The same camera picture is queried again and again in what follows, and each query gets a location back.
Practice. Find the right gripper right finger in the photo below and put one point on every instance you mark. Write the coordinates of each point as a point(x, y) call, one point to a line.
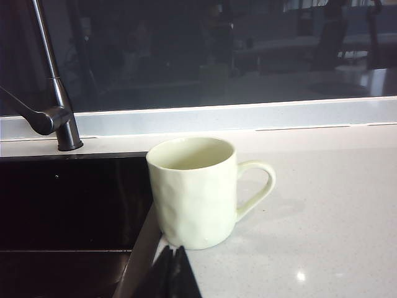
point(186, 276)

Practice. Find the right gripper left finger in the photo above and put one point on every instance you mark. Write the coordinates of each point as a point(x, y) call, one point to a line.
point(164, 276)

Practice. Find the dark metal gooseneck faucet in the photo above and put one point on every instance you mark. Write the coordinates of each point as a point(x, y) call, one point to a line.
point(66, 130)

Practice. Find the pale green ceramic mug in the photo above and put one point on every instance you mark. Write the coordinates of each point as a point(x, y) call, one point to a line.
point(192, 201)

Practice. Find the dark metal faucet lever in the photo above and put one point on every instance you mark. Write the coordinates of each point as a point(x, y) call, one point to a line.
point(34, 116)

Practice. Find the black sink basin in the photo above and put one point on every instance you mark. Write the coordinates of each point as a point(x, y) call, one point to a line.
point(68, 201)

